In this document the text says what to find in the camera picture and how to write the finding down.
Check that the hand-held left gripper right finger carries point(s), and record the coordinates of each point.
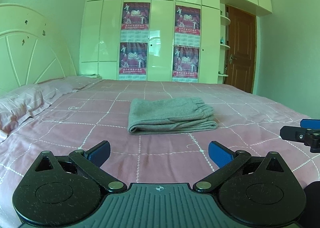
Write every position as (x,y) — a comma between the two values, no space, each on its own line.
(220,154)

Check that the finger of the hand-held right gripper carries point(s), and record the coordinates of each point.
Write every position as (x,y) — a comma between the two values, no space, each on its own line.
(311,123)
(290,132)

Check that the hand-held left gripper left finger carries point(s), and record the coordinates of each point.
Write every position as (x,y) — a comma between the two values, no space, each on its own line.
(100,152)

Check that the grey pants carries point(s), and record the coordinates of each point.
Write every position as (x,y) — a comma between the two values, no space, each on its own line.
(165,115)

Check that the pink checked bed sheet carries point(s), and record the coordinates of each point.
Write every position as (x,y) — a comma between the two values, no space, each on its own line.
(125,142)

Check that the dark rounded object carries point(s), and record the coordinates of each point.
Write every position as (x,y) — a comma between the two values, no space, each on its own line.
(312,205)

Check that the pink pillow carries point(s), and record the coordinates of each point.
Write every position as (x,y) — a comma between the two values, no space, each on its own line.
(25,104)

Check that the brown wooden door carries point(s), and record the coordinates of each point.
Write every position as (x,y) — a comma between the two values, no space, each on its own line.
(241,50)

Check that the cream bed headboard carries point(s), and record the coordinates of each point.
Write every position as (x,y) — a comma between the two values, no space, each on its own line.
(30,50)

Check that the cream corner shelf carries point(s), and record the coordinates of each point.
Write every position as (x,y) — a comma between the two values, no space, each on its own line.
(224,21)

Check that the cream glossy wardrobe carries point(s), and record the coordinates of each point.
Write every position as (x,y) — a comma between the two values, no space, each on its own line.
(162,30)

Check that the red calendar wall poster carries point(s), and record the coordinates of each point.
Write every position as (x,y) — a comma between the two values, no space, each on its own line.
(132,60)
(136,16)
(186,64)
(188,20)

